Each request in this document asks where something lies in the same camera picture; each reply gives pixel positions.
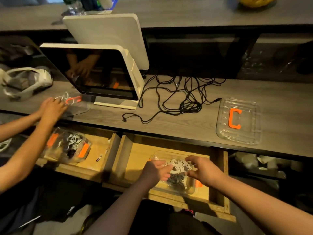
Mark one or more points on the person's right hand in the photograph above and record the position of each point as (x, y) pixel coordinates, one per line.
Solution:
(205, 171)

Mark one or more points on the person's left hand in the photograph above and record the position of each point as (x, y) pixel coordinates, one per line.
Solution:
(154, 174)

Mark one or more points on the clear container drawer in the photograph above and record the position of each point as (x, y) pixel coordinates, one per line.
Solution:
(51, 151)
(156, 156)

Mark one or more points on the person's right forearm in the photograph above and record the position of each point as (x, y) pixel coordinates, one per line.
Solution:
(264, 205)

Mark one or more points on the person's left forearm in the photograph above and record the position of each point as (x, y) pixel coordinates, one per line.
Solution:
(120, 210)

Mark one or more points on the another person's forearm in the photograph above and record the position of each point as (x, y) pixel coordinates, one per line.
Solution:
(24, 159)
(17, 125)

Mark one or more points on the wooden drawer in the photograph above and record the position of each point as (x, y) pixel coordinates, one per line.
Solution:
(107, 156)
(127, 161)

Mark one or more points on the pile of white containers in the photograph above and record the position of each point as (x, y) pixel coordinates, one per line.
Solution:
(261, 164)

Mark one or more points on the small white connector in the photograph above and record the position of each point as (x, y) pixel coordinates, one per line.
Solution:
(99, 157)

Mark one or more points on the white touchscreen monitor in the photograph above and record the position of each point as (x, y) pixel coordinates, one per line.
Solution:
(137, 71)

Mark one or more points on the white customer display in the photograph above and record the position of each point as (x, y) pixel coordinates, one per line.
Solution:
(107, 39)

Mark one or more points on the white headset device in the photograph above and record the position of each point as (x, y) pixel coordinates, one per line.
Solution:
(41, 78)

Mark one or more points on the grey wooden bar counter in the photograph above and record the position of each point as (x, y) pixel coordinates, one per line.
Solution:
(186, 14)

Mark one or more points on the blue white notebook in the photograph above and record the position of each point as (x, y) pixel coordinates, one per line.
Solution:
(107, 11)

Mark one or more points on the yellow woven basket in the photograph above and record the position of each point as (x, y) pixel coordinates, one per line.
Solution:
(257, 1)

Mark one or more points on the white paper coffee cup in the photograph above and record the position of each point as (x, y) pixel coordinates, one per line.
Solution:
(105, 2)

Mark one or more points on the black thermos bottle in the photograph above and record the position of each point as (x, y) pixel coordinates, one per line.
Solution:
(89, 2)

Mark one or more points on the clear plastic water bottle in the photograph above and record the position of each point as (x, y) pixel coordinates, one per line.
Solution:
(72, 4)

